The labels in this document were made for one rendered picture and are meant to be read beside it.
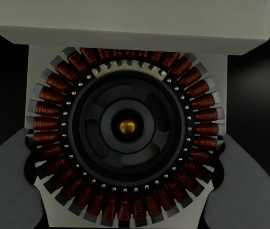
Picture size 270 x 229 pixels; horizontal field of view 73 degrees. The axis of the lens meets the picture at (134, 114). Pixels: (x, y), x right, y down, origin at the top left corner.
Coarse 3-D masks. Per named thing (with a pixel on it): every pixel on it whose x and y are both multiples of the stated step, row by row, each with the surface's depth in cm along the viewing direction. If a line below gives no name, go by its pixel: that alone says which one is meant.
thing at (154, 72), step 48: (96, 48) 10; (48, 96) 10; (96, 96) 12; (144, 96) 12; (192, 96) 10; (48, 144) 10; (144, 144) 11; (192, 144) 10; (96, 192) 10; (144, 192) 10; (192, 192) 10
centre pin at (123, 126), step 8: (128, 112) 12; (120, 120) 11; (128, 120) 11; (136, 120) 11; (120, 128) 11; (128, 128) 11; (136, 128) 11; (120, 136) 11; (128, 136) 11; (136, 136) 11
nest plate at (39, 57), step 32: (32, 64) 13; (192, 64) 14; (224, 64) 14; (32, 96) 13; (128, 96) 14; (224, 96) 14; (96, 128) 13; (160, 128) 14; (128, 160) 14; (64, 224) 13; (96, 224) 13; (160, 224) 13; (192, 224) 14
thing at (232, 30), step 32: (0, 0) 4; (32, 0) 4; (64, 0) 4; (96, 0) 4; (128, 0) 4; (160, 0) 4; (192, 0) 4; (224, 0) 4; (256, 0) 4; (0, 32) 4; (32, 32) 4; (64, 32) 4; (96, 32) 4; (128, 32) 4; (160, 32) 4; (192, 32) 4; (224, 32) 4; (256, 32) 4
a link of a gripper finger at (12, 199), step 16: (16, 144) 9; (0, 160) 8; (16, 160) 8; (32, 160) 9; (0, 176) 8; (16, 176) 8; (32, 176) 9; (0, 192) 7; (16, 192) 7; (32, 192) 7; (0, 208) 6; (16, 208) 6; (32, 208) 6; (0, 224) 6; (16, 224) 6; (32, 224) 6; (48, 224) 7
